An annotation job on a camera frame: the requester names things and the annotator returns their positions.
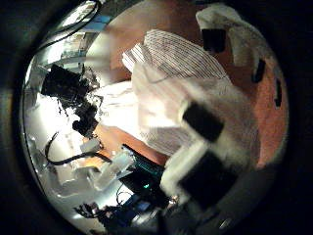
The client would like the white striped piece of clothing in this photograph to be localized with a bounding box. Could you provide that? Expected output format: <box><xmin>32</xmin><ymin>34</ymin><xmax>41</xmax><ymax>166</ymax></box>
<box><xmin>120</xmin><ymin>28</ymin><xmax>262</xmax><ymax>170</ymax></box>

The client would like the black electronics rack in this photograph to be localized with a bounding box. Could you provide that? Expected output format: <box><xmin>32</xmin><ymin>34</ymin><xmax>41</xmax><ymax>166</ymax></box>
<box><xmin>118</xmin><ymin>143</ymin><xmax>174</xmax><ymax>210</ymax></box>

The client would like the dark blue object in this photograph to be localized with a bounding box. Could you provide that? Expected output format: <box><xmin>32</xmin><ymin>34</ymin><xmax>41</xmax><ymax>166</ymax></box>
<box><xmin>111</xmin><ymin>194</ymin><xmax>155</xmax><ymax>226</ymax></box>

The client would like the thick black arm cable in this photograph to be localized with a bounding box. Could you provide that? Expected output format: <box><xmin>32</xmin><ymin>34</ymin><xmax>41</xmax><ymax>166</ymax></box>
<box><xmin>44</xmin><ymin>131</ymin><xmax>112</xmax><ymax>166</ymax></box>

